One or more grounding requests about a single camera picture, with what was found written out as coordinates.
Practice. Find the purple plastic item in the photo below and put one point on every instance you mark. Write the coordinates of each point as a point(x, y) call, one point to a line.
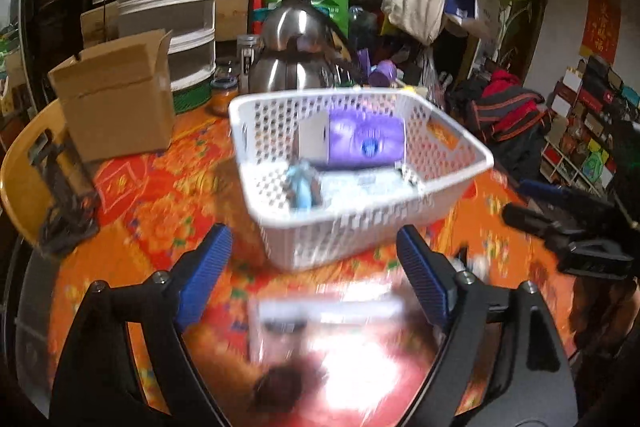
point(384, 72)

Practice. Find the wooden chair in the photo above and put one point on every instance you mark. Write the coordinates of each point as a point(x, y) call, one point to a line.
point(22, 172)

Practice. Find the green plastic basket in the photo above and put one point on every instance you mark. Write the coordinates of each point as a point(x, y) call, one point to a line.
point(192, 97)

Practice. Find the black folding stand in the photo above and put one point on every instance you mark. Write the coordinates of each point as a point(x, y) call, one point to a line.
point(62, 194)

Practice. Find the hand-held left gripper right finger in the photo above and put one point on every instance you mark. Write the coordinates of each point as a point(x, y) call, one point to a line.
point(425, 279)

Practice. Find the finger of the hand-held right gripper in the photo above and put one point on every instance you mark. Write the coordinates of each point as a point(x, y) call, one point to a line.
point(535, 219)
point(545, 193)

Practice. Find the red and black jacket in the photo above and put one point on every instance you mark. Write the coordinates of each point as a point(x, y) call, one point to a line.
point(510, 107)

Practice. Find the light blue wipes pack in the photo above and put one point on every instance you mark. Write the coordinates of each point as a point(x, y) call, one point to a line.
point(360, 189)

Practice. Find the red wall poster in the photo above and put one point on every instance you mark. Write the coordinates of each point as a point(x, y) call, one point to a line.
point(600, 24)

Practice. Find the white hanging bag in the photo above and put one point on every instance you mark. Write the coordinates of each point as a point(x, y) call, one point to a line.
point(487, 17)

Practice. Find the brown cardboard box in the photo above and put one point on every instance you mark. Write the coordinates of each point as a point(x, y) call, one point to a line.
point(232, 13)
point(99, 26)

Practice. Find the white printed paper sheet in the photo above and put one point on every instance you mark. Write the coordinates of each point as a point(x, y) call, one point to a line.
point(330, 322)

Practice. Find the white perforated plastic basket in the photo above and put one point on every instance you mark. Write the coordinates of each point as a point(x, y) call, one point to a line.
point(350, 237)

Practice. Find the white storage shelf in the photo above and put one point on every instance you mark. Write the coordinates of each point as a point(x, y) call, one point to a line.
point(587, 127)

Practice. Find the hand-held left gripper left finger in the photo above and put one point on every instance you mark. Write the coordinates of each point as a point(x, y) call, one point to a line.
point(205, 274)

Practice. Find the red floral tablecloth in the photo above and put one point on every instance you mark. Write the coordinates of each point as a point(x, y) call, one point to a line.
point(165, 217)

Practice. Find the orange sauce jar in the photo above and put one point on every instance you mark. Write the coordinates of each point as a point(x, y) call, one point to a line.
point(223, 96)

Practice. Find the white rolled cloth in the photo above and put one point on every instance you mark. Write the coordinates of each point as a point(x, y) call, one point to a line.
point(475, 264)

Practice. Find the clear glass jar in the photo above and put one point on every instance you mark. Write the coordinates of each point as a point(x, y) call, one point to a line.
point(247, 57)

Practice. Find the open cardboard box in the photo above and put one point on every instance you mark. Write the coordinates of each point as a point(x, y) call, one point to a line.
point(115, 102)

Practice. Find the stainless steel kettle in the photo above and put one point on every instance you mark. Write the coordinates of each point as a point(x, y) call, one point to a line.
point(297, 42)

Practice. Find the blue grey cloth item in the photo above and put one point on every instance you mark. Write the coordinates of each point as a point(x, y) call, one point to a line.
point(302, 186)

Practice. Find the purple tissue pack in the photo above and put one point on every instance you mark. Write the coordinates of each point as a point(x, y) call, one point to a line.
point(365, 137)

